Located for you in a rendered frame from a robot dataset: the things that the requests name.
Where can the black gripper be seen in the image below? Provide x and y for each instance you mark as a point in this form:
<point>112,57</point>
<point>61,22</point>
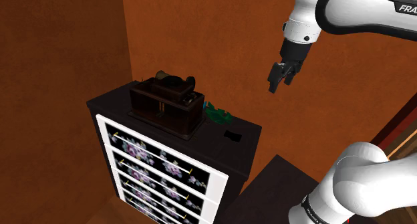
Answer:
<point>294,52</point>

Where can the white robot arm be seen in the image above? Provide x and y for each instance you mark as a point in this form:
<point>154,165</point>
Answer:
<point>358,11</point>

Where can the green leaf-shaped object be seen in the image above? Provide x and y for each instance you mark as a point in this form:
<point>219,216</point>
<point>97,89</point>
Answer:
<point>219,115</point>

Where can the small black flat object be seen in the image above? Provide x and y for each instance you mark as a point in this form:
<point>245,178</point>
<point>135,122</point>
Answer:
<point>233,136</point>

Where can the black floral chest of drawers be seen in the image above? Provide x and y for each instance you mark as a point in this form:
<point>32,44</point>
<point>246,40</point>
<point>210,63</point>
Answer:
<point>221,145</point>

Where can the dark robot stand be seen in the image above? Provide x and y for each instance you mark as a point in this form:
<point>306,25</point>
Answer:
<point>270,194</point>

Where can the dark brown wooden box machine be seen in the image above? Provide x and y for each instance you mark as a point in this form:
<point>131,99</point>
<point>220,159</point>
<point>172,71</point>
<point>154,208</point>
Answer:
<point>166,102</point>

